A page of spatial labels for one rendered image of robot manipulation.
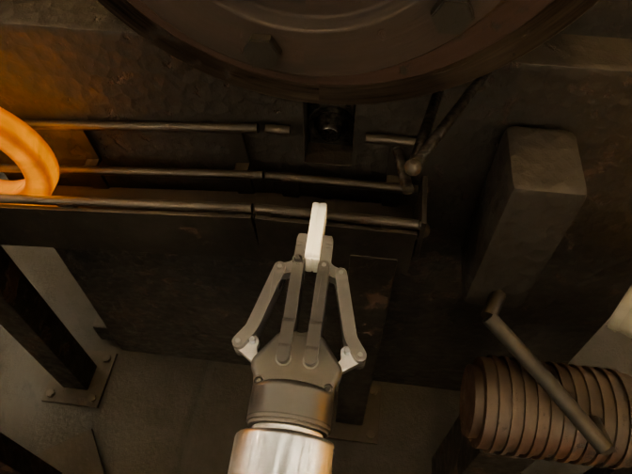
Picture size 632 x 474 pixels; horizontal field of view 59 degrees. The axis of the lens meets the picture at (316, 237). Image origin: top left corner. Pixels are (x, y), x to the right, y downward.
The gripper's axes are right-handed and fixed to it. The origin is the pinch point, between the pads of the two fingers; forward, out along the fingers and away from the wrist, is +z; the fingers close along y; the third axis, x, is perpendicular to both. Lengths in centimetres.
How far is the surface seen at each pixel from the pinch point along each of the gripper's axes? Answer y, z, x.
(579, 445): 34.8, -12.6, -23.2
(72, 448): -51, -14, -72
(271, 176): -7.1, 11.1, -4.9
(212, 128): -14.3, 13.6, 0.2
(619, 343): 69, 25, -77
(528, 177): 20.9, 6.5, 5.2
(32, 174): -36.1, 7.0, -3.6
